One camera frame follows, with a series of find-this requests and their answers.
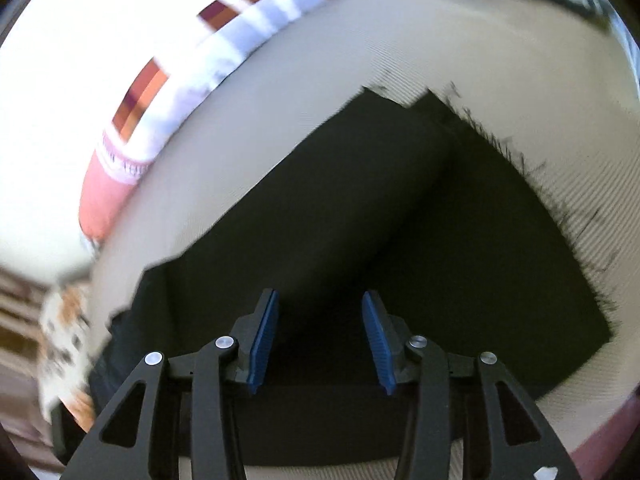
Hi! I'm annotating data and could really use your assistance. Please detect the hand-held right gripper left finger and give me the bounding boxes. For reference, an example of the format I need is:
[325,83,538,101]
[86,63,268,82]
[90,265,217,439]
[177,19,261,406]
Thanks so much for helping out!
[62,288,281,480]

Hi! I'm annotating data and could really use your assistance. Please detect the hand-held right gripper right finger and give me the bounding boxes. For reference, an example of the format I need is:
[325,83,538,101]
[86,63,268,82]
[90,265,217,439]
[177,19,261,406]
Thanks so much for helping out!
[361,290,583,480]

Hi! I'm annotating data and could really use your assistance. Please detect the black denim pants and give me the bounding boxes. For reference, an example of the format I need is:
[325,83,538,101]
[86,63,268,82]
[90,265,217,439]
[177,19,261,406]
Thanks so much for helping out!
[50,87,618,468]

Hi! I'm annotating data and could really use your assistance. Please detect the floral print pillow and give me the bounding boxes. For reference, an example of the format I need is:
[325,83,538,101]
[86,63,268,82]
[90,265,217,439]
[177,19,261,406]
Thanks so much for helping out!
[37,280,96,433]

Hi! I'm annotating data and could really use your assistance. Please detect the bed with beige houndstooth sheet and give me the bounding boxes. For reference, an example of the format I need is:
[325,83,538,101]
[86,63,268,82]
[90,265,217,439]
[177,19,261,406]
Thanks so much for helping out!
[80,0,640,480]

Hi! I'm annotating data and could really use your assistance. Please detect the dark wooden bed frame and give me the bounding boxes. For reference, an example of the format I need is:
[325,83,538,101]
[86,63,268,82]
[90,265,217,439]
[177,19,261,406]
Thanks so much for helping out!
[560,395,640,480]

